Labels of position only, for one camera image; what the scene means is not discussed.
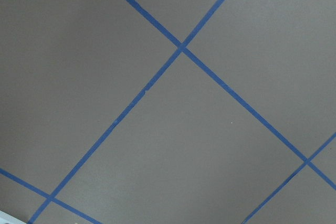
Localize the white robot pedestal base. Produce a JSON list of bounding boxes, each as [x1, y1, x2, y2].
[[0, 211, 17, 224]]

